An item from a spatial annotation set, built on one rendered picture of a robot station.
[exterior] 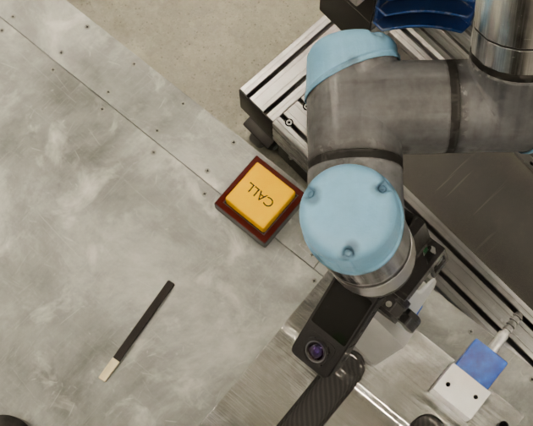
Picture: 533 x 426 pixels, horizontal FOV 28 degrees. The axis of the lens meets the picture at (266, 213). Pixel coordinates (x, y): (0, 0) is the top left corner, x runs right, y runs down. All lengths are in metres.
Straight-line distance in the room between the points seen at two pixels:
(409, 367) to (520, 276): 0.78
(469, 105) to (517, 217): 1.12
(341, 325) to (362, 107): 0.23
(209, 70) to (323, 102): 1.40
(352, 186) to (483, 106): 0.13
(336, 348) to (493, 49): 0.32
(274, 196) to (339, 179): 0.47
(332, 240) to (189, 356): 0.51
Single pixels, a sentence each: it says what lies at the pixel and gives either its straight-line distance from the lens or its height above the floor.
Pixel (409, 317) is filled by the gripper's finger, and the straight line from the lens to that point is 1.00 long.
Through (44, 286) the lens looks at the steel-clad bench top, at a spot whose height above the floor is 0.80.
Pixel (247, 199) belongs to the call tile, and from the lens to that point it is 1.25.
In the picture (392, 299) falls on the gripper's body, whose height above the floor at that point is 1.08.
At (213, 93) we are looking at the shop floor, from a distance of 2.20.
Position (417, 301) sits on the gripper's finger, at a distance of 1.07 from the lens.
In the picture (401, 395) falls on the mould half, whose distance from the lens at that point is 1.16.
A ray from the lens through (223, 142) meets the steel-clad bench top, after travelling 1.31.
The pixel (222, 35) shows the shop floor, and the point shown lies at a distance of 2.26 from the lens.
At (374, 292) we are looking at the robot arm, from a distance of 0.89.
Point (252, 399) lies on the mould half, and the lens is 1.16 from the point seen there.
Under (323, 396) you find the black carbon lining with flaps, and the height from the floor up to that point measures 0.88.
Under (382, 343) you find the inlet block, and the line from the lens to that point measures 1.12.
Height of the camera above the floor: 2.04
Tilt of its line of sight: 74 degrees down
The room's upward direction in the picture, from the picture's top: 3 degrees counter-clockwise
